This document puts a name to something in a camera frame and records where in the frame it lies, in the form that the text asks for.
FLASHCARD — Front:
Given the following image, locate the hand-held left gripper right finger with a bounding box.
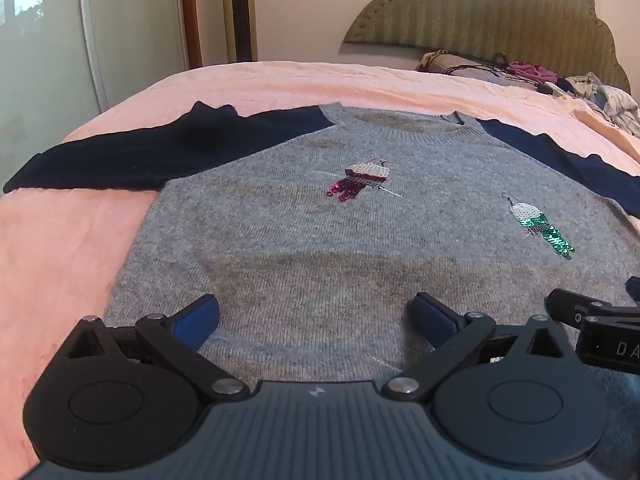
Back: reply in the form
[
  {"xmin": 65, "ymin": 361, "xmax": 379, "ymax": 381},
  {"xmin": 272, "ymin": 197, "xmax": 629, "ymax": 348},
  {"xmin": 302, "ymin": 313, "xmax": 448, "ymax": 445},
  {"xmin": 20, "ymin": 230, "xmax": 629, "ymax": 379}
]
[{"xmin": 381, "ymin": 291, "xmax": 568, "ymax": 402}]

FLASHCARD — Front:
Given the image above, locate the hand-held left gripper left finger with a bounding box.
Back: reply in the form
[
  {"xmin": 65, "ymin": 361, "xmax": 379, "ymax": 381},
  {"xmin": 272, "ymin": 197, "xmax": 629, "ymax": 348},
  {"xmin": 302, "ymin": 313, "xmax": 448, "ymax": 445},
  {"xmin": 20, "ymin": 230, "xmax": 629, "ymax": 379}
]
[{"xmin": 66, "ymin": 293, "xmax": 251, "ymax": 402}]

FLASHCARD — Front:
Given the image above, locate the grey sweater with navy sleeves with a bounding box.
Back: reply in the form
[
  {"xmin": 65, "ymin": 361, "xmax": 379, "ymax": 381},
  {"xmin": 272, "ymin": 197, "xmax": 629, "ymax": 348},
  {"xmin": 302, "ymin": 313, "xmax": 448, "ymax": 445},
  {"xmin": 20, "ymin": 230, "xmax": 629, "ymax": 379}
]
[{"xmin": 2, "ymin": 101, "xmax": 640, "ymax": 466}]

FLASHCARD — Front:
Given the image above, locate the pink bed sheet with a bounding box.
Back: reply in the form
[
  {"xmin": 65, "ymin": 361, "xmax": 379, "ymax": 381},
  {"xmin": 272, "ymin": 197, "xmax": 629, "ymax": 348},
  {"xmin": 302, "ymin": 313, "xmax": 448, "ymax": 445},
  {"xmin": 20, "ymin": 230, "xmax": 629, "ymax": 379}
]
[{"xmin": 0, "ymin": 60, "xmax": 640, "ymax": 480}]

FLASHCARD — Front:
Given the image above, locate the white patterned garment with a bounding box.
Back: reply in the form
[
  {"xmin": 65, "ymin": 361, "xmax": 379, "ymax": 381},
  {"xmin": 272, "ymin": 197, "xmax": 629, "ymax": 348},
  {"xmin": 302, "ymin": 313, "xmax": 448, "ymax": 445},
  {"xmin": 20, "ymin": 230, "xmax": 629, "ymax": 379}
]
[{"xmin": 565, "ymin": 72, "xmax": 640, "ymax": 137}]

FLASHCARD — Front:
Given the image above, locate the dark navy garment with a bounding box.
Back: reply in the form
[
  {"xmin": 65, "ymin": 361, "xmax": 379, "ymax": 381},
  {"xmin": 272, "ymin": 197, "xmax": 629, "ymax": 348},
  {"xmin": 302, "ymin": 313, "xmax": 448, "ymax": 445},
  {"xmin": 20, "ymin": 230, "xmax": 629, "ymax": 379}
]
[{"xmin": 539, "ymin": 77, "xmax": 578, "ymax": 100}]

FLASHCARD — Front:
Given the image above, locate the magenta garment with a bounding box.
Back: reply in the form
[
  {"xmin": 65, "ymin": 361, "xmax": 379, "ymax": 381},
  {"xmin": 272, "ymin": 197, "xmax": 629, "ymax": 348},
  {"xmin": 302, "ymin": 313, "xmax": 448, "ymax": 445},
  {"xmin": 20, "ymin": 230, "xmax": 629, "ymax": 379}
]
[{"xmin": 506, "ymin": 60, "xmax": 557, "ymax": 85}]

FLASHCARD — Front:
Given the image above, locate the white wardrobe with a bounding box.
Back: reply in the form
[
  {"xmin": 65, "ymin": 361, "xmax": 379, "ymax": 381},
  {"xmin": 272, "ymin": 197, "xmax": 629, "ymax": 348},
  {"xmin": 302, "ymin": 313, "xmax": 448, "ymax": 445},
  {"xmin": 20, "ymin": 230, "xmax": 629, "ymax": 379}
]
[{"xmin": 0, "ymin": 0, "xmax": 192, "ymax": 161}]

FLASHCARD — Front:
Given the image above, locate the gold and black tower fan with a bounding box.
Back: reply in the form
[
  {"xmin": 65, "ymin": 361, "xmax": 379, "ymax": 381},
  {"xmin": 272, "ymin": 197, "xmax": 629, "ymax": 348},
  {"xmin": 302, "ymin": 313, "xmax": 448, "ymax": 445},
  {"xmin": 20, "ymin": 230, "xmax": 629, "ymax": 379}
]
[{"xmin": 221, "ymin": 0, "xmax": 259, "ymax": 64}]

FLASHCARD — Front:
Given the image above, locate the olive quilted headboard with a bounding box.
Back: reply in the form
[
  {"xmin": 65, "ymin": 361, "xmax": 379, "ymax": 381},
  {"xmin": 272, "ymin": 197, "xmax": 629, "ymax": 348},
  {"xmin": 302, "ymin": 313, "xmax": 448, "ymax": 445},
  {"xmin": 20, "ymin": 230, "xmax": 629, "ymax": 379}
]
[{"xmin": 342, "ymin": 0, "xmax": 632, "ymax": 96}]

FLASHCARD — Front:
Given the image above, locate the black cord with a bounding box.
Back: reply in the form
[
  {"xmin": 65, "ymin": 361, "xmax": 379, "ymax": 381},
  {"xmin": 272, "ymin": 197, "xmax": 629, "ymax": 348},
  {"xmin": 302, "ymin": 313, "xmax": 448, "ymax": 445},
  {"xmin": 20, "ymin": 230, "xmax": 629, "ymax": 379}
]
[{"xmin": 442, "ymin": 52, "xmax": 546, "ymax": 91}]

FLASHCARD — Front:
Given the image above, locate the wooden door frame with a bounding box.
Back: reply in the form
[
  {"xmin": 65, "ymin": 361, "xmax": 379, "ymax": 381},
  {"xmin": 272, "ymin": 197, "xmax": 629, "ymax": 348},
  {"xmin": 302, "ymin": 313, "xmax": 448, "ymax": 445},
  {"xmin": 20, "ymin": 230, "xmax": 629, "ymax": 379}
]
[{"xmin": 179, "ymin": 0, "xmax": 204, "ymax": 70}]

